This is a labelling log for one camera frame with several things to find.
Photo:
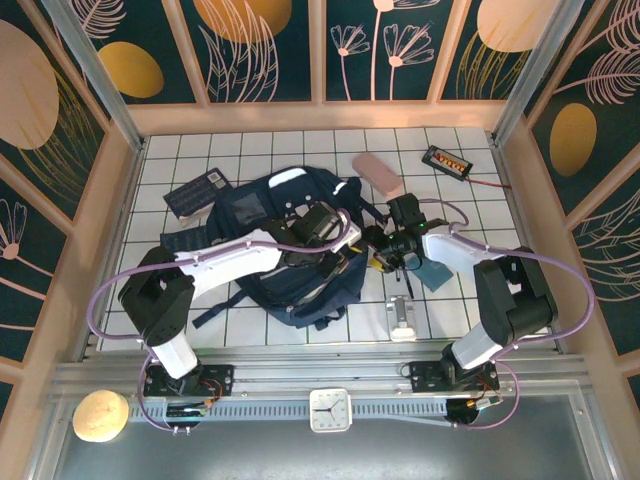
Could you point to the dark blue book white label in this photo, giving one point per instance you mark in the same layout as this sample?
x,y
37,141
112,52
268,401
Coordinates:
x,y
192,197

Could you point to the pink pencil case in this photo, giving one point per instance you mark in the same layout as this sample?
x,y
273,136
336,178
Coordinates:
x,y
377,175

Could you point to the navy blue backpack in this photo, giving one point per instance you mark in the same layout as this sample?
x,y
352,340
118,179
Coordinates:
x,y
227,215

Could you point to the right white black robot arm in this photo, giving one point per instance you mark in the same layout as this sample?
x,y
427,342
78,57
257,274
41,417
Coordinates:
x,y
450,250

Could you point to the aluminium mounting rail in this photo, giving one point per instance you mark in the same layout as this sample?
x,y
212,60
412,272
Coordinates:
x,y
320,372

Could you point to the black device orange display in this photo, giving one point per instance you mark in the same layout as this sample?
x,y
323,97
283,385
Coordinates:
x,y
446,161

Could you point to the white square clock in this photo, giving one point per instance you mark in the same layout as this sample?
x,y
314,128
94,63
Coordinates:
x,y
331,410

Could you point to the right controller circuit board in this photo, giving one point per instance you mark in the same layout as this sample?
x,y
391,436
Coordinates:
x,y
482,402

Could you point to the small teal notebook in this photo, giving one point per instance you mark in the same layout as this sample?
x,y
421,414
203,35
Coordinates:
x,y
435,275

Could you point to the aluminium frame post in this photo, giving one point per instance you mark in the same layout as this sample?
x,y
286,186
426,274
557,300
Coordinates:
x,y
535,70
95,75

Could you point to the round yellow sponge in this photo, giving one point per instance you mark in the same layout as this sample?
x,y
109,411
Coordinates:
x,y
100,416

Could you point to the dark blue plain book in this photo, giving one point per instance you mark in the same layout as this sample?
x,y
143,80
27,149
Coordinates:
x,y
180,240

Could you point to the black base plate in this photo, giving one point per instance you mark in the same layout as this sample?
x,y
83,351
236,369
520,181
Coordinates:
x,y
222,380
425,375

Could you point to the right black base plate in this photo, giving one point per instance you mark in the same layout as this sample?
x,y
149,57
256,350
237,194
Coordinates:
x,y
425,375

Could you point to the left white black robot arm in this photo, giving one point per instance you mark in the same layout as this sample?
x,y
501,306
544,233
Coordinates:
x,y
230,255

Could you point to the controller circuit board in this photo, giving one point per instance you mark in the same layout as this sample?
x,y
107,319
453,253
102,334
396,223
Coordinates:
x,y
482,402
187,410

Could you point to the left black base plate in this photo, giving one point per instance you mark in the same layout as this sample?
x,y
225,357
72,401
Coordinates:
x,y
222,380

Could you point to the left controller circuit board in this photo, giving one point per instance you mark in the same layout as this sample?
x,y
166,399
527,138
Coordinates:
x,y
187,410

